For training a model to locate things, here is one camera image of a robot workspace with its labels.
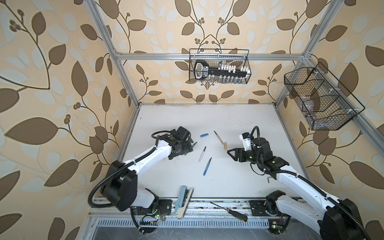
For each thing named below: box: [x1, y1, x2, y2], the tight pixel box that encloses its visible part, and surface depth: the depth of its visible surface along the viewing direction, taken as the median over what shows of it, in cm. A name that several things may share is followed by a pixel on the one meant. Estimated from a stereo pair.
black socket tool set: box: [194, 60, 249, 84], surface depth 86 cm
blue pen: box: [203, 157, 212, 176], surface depth 90 cm
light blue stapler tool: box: [174, 185, 194, 219], surface depth 75 cm
